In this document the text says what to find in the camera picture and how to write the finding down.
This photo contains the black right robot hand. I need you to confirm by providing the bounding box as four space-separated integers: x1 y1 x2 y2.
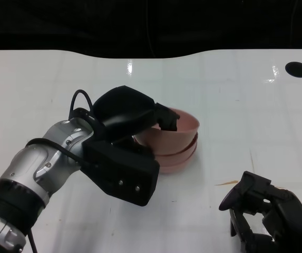
218 170 302 253

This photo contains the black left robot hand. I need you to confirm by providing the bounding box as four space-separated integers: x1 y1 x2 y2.
92 85 181 159

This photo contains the pink plastic bowl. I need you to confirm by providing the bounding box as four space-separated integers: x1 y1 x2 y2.
158 143 198 174
134 106 201 156
153 131 199 164

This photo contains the black backdrop curtain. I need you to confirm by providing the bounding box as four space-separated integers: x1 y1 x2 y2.
0 0 302 60

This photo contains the black round table grommet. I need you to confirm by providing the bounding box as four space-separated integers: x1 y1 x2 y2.
285 62 302 79

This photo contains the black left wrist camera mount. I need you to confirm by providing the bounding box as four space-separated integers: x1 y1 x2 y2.
81 137 160 207

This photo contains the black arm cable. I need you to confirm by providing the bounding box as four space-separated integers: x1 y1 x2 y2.
25 89 100 253

